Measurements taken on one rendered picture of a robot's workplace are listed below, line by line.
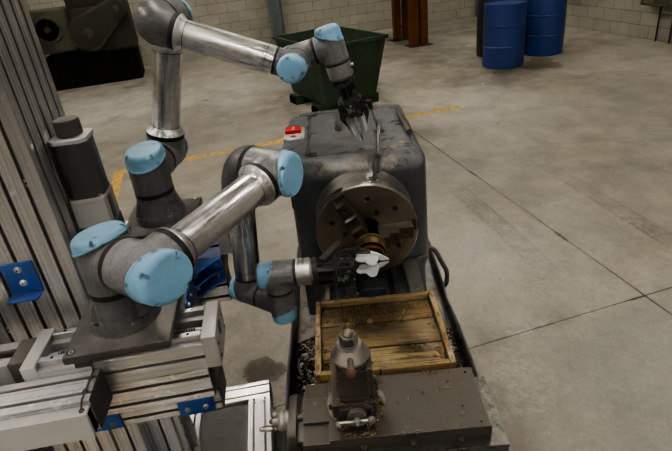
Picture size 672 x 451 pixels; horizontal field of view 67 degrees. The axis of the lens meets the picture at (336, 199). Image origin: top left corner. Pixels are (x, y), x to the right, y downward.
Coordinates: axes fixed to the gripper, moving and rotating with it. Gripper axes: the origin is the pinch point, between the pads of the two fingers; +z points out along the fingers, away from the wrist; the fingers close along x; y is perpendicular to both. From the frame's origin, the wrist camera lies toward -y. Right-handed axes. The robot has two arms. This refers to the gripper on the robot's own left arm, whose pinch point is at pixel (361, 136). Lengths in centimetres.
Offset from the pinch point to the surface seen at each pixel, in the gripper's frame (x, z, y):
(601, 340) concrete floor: 80, 153, -37
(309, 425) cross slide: -27, 31, 77
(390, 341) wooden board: -8, 43, 46
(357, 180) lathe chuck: -4.7, 7.8, 14.4
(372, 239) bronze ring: -5.1, 19.8, 29.4
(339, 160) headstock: -9.2, 5.8, -0.4
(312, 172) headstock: -18.5, 6.1, 1.9
